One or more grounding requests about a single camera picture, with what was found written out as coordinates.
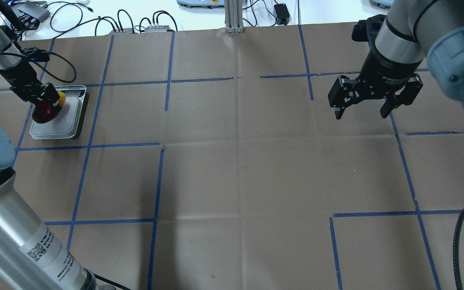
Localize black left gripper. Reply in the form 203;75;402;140
0;66;61;115

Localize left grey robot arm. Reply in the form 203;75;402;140
0;27;118;290

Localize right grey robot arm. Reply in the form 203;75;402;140
327;0;464;120

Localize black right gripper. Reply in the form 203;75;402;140
328;52;423;120

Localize aluminium frame post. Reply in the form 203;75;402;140
224;0;244;33

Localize silver kitchen scale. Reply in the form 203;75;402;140
29;85;89;140

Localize black power adapter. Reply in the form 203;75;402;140
273;3;290;25

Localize red yellow mango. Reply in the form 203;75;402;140
31;91;66;124

